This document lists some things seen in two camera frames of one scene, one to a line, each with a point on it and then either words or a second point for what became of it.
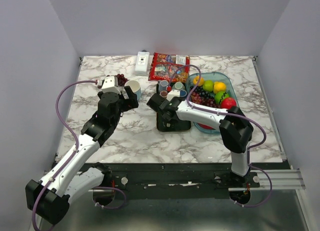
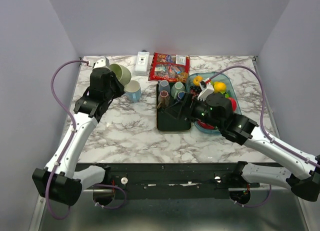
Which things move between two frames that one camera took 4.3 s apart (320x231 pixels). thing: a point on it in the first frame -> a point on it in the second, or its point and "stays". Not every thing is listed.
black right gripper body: [165, 119] -> [198, 110]
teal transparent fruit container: [211, 89] stays
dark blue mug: [183, 93] stays
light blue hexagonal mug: [135, 87] stays
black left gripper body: [124, 105] -> [116, 89]
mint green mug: [178, 86] stays
